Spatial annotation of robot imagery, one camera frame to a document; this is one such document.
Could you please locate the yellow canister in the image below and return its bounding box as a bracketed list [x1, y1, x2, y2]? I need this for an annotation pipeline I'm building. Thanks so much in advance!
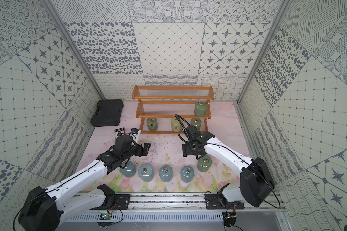
[171, 118, 183, 133]

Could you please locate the green canister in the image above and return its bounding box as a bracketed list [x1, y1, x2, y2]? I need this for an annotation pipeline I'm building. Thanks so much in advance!
[190, 118, 202, 131]
[197, 155, 212, 172]
[194, 102, 208, 117]
[147, 117, 158, 131]

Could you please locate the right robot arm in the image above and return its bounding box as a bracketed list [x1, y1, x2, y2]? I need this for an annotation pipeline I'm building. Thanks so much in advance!
[178, 125, 281, 209]

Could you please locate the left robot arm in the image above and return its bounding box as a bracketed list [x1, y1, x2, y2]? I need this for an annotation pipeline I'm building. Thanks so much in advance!
[13, 134, 151, 231]

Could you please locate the wooden three-tier shelf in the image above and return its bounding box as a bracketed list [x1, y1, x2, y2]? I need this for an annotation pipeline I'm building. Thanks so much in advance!
[132, 86, 215, 134]

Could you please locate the black connector board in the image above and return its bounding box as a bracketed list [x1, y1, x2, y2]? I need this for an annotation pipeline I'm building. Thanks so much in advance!
[114, 128, 125, 140]

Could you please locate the black plastic tool case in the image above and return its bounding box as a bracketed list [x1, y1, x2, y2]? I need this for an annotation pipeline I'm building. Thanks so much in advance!
[91, 99, 124, 127]

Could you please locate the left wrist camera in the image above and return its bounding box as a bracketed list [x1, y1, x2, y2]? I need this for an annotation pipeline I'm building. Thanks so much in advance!
[130, 128, 141, 140]

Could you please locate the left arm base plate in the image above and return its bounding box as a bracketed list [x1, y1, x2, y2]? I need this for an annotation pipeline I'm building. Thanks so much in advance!
[92, 194, 131, 210]

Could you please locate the aluminium mounting rail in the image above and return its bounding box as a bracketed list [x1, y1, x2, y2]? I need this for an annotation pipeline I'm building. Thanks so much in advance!
[116, 192, 286, 212]

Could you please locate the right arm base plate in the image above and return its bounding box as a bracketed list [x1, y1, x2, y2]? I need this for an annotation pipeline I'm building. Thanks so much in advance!
[203, 193, 245, 210]

